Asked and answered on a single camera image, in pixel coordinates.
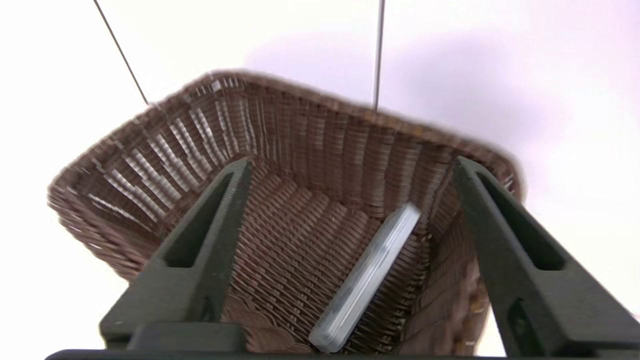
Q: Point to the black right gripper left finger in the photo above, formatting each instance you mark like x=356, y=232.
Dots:
x=195, y=285

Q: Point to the clear grey cutlery case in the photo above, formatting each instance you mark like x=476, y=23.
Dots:
x=367, y=277

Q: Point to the dark brown wicker basket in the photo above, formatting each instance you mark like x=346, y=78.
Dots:
x=310, y=165

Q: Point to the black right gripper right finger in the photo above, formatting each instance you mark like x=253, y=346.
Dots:
x=545, y=305

